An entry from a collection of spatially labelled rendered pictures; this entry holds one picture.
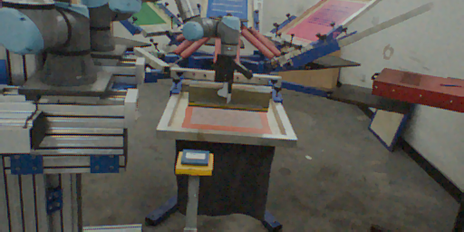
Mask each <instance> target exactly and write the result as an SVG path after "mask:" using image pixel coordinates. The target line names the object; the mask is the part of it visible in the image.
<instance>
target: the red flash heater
mask: <svg viewBox="0 0 464 232"><path fill-rule="evenodd" d="M440 83H443V84H450V85H458V86H463V87H454V86H446V85H440ZM372 95H375V96H382V97H385V98H389V99H394V100H400V101H404V102H410V103H418V104H421V105H425V106H429V107H436V108H439V109H443V110H447V111H457V112H461V113H464V81H461V80H452V79H448V78H444V77H439V76H430V75H427V74H422V73H417V72H406V71H402V70H397V69H396V70H393V69H389V68H384V69H383V70H382V71H381V73H379V74H378V75H377V77H376V78H375V79H374V80H373V81H372Z"/></svg>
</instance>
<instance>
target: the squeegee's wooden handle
mask: <svg viewBox="0 0 464 232"><path fill-rule="evenodd" d="M220 89H223V87H220V86H204V85H195V84H191V85H190V86H189V89H188V102H194V103H195V101H203V102H220V103H227V98H226V97H224V96H219V95H218V90H220ZM229 103H237V104H245V105H255V106H263V108H265V109H268V108H269V103H270V91H263V90H254V89H238V88H232V94H231V100H230V102H229Z"/></svg>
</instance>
